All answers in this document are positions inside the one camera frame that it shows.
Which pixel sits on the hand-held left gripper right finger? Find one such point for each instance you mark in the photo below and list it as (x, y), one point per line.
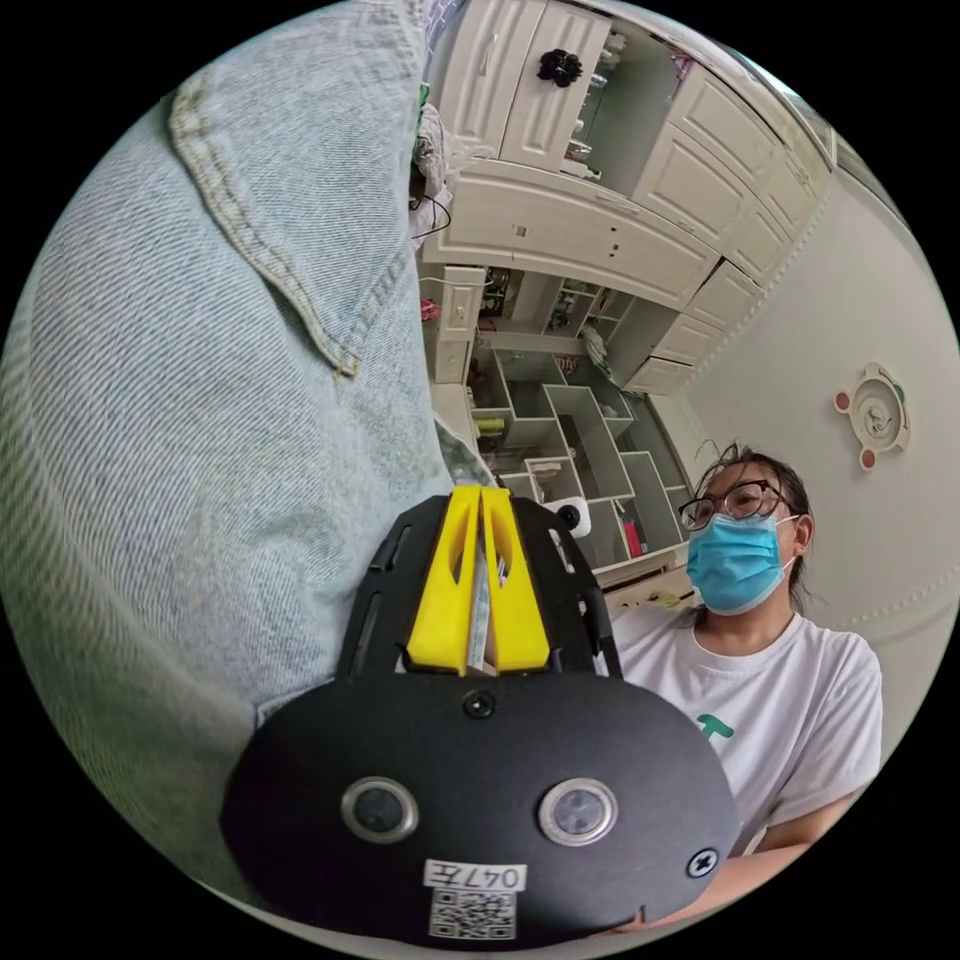
(517, 607)

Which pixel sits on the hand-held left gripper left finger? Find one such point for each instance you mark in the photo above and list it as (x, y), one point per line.
(439, 600)

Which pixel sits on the light blue denim vest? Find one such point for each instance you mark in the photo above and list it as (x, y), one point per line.
(210, 465)

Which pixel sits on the person's left forearm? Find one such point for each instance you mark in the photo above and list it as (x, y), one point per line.
(772, 855)

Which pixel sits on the white open shelf unit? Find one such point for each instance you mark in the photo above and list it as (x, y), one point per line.
(570, 427)

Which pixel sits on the person's body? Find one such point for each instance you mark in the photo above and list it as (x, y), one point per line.
(787, 705)

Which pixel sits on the bear-shaped ceiling lamp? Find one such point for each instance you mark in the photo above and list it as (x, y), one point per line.
(874, 414)

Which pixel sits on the white panelled cupboard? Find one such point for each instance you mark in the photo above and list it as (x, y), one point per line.
(600, 202)

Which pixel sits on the small white round-lens camera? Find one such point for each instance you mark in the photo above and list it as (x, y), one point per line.
(574, 516)

